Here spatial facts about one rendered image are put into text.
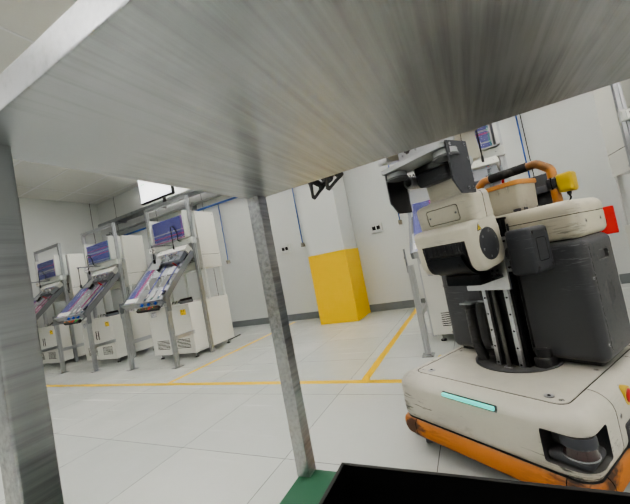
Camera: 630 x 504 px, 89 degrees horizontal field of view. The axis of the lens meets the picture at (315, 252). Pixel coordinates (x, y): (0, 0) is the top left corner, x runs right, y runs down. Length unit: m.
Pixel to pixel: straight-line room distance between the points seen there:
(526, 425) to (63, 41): 1.15
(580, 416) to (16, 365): 1.09
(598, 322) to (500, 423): 0.43
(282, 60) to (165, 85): 0.10
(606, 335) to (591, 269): 0.20
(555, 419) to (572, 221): 0.58
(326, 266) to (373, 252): 0.72
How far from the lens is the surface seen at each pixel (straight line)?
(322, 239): 4.09
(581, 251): 1.28
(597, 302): 1.31
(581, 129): 4.51
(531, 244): 1.15
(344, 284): 4.01
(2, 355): 0.39
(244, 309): 5.55
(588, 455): 1.11
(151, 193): 4.48
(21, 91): 0.34
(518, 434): 1.16
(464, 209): 1.11
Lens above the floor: 0.75
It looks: 3 degrees up
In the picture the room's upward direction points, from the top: 11 degrees counter-clockwise
